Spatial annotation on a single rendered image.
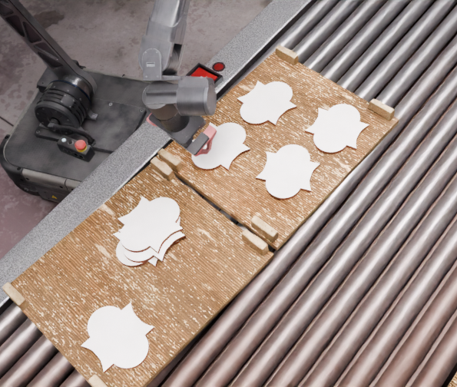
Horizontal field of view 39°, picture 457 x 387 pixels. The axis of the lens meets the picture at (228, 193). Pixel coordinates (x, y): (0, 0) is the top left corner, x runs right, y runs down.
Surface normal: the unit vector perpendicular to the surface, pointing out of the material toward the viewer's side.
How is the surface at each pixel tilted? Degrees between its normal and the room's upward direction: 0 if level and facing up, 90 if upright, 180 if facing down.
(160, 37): 44
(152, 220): 0
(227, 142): 0
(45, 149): 0
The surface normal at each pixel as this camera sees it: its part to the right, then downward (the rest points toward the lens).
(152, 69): -0.29, 0.16
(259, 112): -0.10, -0.54
